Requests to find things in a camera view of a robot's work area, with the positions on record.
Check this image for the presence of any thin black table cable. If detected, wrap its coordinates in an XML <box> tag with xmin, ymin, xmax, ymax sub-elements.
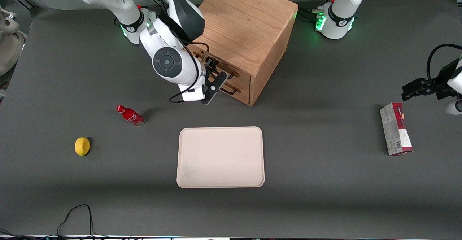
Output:
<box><xmin>0</xmin><ymin>204</ymin><xmax>119</xmax><ymax>240</ymax></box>

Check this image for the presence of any yellow lemon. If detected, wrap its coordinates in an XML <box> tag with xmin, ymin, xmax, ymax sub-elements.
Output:
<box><xmin>74</xmin><ymin>137</ymin><xmax>91</xmax><ymax>157</ymax></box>

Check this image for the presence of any red plaid cardboard box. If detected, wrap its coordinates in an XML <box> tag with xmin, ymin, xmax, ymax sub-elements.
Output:
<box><xmin>379</xmin><ymin>102</ymin><xmax>414</xmax><ymax>157</ymax></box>

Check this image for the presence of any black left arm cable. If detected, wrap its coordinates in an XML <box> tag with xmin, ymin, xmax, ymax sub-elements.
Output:
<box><xmin>426</xmin><ymin>44</ymin><xmax>462</xmax><ymax>86</ymax></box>

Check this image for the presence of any wooden drawer cabinet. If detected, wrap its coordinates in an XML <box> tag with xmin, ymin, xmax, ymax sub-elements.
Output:
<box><xmin>188</xmin><ymin>0</ymin><xmax>299</xmax><ymax>107</ymax></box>

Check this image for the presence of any black left base cable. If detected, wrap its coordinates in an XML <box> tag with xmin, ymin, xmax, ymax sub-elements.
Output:
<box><xmin>298</xmin><ymin>0</ymin><xmax>338</xmax><ymax>21</ymax></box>

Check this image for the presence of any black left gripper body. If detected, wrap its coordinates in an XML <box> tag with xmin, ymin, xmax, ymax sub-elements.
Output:
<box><xmin>435</xmin><ymin>59</ymin><xmax>461</xmax><ymax>100</ymax></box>

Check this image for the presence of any red cola bottle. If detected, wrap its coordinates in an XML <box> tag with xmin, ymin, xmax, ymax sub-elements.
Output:
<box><xmin>116</xmin><ymin>104</ymin><xmax>145</xmax><ymax>126</ymax></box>

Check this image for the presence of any beige rounded stand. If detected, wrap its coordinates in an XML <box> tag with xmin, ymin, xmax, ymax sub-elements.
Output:
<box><xmin>0</xmin><ymin>5</ymin><xmax>25</xmax><ymax>77</ymax></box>

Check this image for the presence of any beige plastic tray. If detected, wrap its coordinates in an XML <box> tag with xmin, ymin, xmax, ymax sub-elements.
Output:
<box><xmin>176</xmin><ymin>126</ymin><xmax>265</xmax><ymax>189</ymax></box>

